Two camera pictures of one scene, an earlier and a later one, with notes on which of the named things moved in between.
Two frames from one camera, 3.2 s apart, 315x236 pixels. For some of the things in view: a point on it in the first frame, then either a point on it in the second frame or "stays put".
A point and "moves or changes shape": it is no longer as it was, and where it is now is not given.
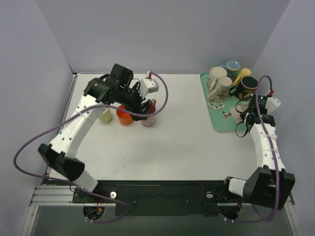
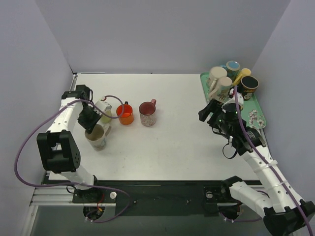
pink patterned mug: x=151 y=120 stays put
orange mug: x=125 y=118 stays put
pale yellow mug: x=107 y=116 stays put
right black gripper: x=247 y=117 → x=211 y=115
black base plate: x=158 y=197 stays put
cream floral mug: x=240 y=107 moves or changes shape
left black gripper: x=139 y=105 → x=89 y=123
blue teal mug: x=232 y=68 stays put
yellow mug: x=244 y=72 stays put
